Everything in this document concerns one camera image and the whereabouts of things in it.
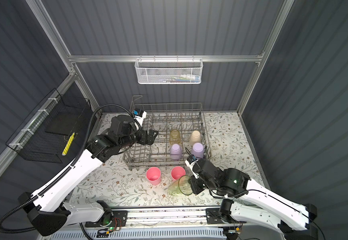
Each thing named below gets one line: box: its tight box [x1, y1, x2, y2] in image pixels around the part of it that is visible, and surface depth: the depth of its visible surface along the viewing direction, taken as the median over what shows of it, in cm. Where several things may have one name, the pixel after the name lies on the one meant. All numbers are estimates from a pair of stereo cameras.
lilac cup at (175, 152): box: [170, 143, 182, 161], surface depth 86 cm
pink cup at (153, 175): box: [145, 167, 162, 186], surface depth 88 cm
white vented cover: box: [38, 226, 226, 240], surface depth 72 cm
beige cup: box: [190, 130, 202, 146], surface depth 92 cm
